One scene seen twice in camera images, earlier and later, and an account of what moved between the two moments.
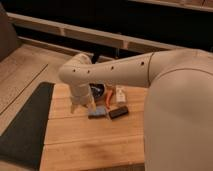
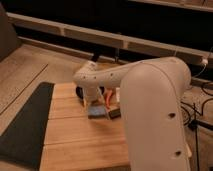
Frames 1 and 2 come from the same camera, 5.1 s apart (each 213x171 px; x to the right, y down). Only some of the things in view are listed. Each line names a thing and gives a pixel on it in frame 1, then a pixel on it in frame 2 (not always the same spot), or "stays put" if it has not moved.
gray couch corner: x=8 y=38 stays put
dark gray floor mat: x=23 y=139 stays put
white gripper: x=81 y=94 to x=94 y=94
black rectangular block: x=118 y=112 stays put
